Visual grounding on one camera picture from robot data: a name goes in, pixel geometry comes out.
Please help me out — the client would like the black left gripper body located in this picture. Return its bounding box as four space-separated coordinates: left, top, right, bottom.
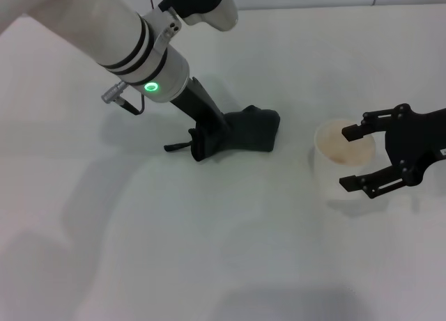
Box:
169 76 232 138

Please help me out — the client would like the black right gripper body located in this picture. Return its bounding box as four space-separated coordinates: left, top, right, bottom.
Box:
384 103 446 188

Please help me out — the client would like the white paper cup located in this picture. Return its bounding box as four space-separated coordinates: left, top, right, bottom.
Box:
312 117 378 201

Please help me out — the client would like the dark rag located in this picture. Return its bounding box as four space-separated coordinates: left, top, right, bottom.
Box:
187 104 282 163

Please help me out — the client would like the black cable with metal plug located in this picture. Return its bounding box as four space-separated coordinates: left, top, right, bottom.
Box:
101 81 146 116

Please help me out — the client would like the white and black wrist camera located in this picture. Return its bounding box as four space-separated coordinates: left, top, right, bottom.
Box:
157 0 240 32

